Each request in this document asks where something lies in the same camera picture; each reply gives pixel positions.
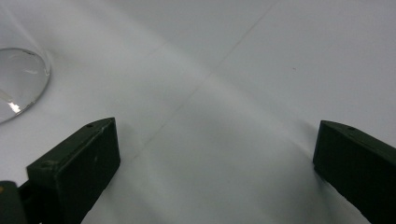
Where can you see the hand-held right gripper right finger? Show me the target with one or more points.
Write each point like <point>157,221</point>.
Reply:
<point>358,161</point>

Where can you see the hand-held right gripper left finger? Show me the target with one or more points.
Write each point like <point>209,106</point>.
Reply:
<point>74,165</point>

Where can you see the clear glass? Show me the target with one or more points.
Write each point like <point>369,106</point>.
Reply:
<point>18,77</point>

